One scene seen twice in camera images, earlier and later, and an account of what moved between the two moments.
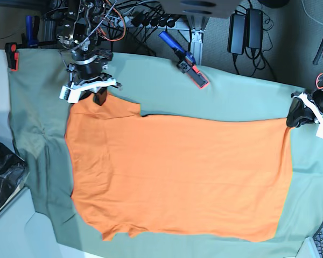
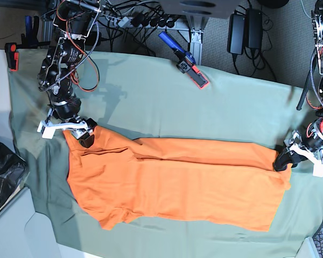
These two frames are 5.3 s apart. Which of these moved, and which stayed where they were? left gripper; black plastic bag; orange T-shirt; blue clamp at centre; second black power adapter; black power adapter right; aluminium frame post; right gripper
Moved: right gripper; orange T-shirt; left gripper
Stayed: second black power adapter; aluminium frame post; black plastic bag; blue clamp at centre; black power adapter right
